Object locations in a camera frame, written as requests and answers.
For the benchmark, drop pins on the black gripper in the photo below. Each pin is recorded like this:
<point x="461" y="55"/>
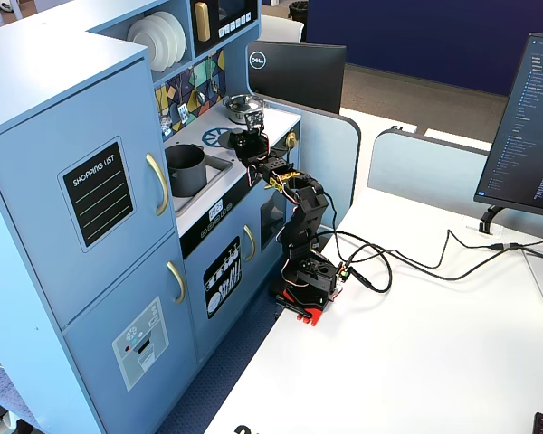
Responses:
<point x="242" y="141"/>

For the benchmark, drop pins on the red black robot base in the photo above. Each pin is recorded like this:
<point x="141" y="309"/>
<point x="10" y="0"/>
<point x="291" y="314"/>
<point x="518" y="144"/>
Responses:
<point x="314" y="303"/>

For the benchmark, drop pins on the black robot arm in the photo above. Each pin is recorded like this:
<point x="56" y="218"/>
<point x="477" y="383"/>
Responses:
<point x="305" y="212"/>

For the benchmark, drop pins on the shiny steel pot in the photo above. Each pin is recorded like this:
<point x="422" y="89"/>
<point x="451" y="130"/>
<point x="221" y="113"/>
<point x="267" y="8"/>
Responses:
<point x="242" y="108"/>

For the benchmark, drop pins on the gold stove knob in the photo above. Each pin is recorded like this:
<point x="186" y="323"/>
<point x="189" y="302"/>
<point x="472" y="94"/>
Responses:
<point x="292" y="139"/>

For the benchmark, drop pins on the hanging toy ladle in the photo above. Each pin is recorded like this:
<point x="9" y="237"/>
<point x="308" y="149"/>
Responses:
<point x="200" y="97"/>

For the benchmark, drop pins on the hanging toy spoon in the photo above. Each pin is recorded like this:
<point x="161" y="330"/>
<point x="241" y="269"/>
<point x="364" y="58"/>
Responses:
<point x="214" y="85"/>

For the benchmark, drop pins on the hanging toy spatula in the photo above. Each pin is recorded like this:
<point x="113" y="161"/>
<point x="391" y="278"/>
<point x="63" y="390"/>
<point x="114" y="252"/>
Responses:
<point x="183" y="112"/>

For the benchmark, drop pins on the gray cooking pot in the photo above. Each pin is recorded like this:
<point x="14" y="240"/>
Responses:
<point x="187" y="174"/>

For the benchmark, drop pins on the hanging toy strainer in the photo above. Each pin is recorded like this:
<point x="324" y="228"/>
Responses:
<point x="165" y="122"/>

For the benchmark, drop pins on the black Dell monitor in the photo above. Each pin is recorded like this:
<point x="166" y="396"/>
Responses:
<point x="298" y="74"/>

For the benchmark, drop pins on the tall blue desk divider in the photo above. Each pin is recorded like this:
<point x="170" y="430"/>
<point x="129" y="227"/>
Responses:
<point x="326" y="149"/>

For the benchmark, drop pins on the white plate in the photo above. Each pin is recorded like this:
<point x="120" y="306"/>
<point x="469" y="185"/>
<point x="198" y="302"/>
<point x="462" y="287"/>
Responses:
<point x="167" y="31"/>
<point x="145" y="45"/>
<point x="180" y="34"/>

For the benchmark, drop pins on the black trash bin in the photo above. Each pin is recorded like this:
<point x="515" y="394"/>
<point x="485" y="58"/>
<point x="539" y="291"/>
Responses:
<point x="298" y="13"/>

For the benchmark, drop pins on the light blue toy kitchen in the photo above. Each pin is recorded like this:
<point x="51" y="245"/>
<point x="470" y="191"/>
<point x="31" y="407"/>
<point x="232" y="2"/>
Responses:
<point x="95" y="113"/>

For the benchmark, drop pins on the small controller board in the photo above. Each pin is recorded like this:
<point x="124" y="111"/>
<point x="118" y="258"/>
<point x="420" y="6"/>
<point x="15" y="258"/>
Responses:
<point x="344" y="274"/>

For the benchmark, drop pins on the low blue desk divider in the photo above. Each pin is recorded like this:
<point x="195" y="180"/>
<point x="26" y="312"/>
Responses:
<point x="425" y="165"/>

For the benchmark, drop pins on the monitor showing code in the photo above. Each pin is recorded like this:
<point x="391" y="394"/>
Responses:
<point x="525" y="135"/>

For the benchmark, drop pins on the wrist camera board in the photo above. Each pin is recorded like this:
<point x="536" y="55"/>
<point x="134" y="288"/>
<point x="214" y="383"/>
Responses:
<point x="254" y="119"/>

